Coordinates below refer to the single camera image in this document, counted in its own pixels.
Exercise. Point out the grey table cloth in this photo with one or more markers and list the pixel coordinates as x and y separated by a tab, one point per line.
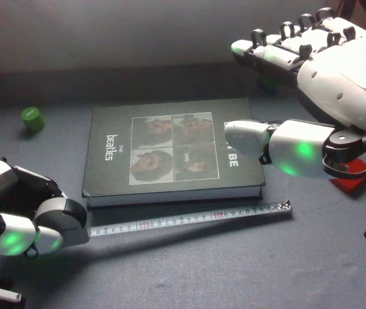
202	273

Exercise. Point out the green and blue toy block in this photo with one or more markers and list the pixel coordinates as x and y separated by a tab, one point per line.
268	85

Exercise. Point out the green cylinder block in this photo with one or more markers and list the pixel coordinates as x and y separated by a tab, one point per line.
33	118

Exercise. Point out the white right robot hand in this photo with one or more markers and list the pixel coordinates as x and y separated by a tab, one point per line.
347	87

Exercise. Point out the red heart block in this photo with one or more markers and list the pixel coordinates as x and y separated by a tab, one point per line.
350	185

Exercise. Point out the black hardcover book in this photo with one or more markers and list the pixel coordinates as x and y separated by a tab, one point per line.
105	180

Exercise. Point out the white and black tape measure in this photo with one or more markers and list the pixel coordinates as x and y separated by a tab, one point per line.
186	222

